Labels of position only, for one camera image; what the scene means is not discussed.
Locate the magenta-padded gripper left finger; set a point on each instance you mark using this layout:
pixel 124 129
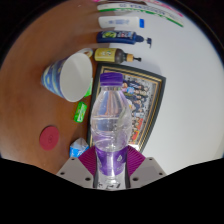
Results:
pixel 76 170

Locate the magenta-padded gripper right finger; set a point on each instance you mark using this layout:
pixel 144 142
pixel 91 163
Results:
pixel 146 168

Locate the clear purple-capped water bottle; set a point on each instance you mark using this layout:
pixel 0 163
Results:
pixel 111 133

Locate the flat round red coaster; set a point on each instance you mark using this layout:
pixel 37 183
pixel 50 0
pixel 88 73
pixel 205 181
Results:
pixel 49 137

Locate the small green pack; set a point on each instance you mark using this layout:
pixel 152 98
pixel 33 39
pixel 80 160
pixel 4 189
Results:
pixel 80 112
pixel 90 89

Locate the framed group photo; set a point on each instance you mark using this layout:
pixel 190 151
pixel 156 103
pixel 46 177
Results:
pixel 143 106

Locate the blue patterned white mug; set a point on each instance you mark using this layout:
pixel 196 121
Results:
pixel 56 78

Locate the amber pump bottle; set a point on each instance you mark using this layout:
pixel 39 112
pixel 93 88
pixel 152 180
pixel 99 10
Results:
pixel 108 55

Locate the dark blue pump bottle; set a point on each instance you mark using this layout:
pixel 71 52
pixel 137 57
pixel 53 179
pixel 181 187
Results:
pixel 116 36

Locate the white bottle with blue cap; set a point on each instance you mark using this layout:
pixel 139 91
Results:
pixel 118 22

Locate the long pink box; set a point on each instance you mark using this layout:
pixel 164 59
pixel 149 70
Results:
pixel 170 8

